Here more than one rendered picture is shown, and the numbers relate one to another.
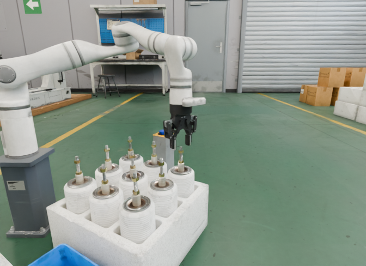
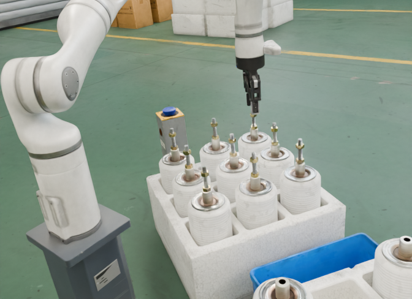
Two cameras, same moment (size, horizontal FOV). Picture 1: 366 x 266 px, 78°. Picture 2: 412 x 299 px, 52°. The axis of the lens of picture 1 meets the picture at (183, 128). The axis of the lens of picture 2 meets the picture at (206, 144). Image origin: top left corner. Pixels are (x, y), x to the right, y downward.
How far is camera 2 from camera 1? 94 cm
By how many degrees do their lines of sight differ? 46
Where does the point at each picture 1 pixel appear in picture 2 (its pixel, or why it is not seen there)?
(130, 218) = (317, 183)
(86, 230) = (272, 234)
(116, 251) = (316, 223)
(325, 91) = (142, 3)
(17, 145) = (92, 206)
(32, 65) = (85, 54)
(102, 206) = (274, 197)
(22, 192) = (116, 279)
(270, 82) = (30, 2)
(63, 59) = (102, 32)
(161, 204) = not seen: hidden behind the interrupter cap
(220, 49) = not seen: outside the picture
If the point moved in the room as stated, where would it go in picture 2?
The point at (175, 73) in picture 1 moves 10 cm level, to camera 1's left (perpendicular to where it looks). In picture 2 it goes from (254, 18) to (230, 27)
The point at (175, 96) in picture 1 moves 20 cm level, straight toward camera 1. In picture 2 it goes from (256, 47) to (333, 52)
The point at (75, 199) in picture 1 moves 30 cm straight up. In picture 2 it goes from (227, 218) to (214, 87)
